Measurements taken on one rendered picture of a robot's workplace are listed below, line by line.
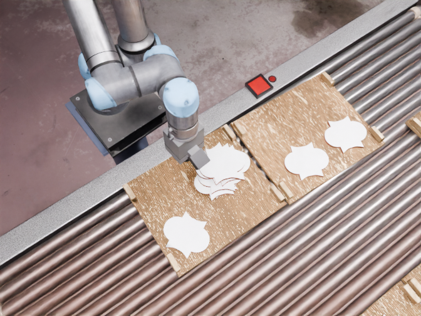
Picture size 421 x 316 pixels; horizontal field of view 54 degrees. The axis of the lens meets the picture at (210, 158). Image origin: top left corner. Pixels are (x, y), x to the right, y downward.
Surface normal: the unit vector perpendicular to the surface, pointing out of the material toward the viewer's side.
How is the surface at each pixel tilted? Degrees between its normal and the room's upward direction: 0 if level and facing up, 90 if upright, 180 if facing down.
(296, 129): 0
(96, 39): 20
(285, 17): 0
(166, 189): 0
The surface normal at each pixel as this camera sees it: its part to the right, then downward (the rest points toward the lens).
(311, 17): 0.00, -0.42
